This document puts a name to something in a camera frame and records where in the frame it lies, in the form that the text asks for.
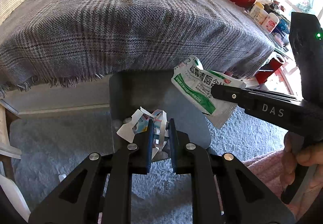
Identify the white green medicine pouch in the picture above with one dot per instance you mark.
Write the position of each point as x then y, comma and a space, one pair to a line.
195, 84

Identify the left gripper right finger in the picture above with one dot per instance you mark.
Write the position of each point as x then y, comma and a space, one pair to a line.
190, 158

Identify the grey trash bin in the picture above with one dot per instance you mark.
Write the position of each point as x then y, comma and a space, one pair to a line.
152, 90

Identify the white bottle yellow cap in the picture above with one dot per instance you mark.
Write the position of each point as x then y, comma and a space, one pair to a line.
258, 13

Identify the white blue torn packaging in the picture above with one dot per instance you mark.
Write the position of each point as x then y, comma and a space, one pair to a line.
138, 123

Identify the grey plaid tablecloth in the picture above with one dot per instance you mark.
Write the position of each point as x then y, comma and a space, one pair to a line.
65, 42

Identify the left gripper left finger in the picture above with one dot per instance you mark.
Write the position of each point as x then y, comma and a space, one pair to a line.
118, 169

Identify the person's right hand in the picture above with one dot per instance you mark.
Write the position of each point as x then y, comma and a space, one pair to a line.
310, 156

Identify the white bottle red label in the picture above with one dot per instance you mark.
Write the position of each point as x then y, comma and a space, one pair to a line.
270, 22

